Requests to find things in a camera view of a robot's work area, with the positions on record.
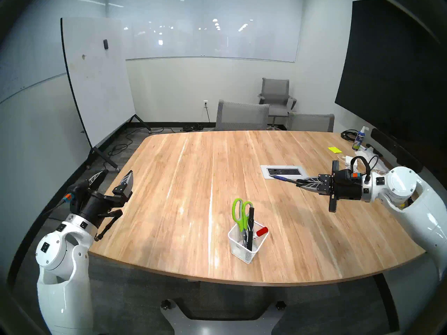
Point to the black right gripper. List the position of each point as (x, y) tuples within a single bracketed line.
[(347, 191)]

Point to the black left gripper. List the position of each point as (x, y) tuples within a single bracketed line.
[(94, 205)]

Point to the blue ballpoint pen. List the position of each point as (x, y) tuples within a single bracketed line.
[(281, 178)]

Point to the red capped white marker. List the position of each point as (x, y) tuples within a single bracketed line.
[(262, 230)]

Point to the black permanent marker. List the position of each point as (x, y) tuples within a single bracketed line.
[(250, 229)]

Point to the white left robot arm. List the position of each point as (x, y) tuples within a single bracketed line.
[(61, 268)]

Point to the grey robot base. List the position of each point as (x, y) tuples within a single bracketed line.
[(223, 325)]

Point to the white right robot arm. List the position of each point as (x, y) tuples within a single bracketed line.
[(401, 184)]

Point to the grey table power outlet box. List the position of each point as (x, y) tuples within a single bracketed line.
[(284, 171)]

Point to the white power adapter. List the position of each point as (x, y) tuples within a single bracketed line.
[(347, 159)]

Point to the yellow sticky note pad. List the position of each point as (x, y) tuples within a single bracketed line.
[(335, 150)]

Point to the whiteboard cleaner spray bottle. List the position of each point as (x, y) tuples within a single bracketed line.
[(359, 140)]

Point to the white crumpled tissue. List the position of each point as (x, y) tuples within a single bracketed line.
[(372, 156)]

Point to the grey mesh office chair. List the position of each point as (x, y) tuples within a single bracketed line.
[(310, 123), (241, 116)]

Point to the black video sound bar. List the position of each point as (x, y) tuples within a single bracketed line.
[(394, 149)]

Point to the grey office chair with armrests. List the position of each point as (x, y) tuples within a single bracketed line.
[(276, 90)]

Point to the mobile whiteboard on stand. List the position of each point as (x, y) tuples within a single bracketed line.
[(97, 76)]

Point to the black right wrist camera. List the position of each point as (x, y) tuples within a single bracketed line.
[(345, 175)]

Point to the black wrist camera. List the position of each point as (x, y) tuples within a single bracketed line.
[(77, 191), (345, 175)]

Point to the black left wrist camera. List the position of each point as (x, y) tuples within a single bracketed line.
[(77, 191)]

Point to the large black wall screen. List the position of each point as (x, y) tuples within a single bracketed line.
[(391, 76)]

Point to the wall whiteboard with writing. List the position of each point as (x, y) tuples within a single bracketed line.
[(21, 76)]

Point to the wide glass wall whiteboard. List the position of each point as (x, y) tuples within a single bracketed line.
[(209, 41)]

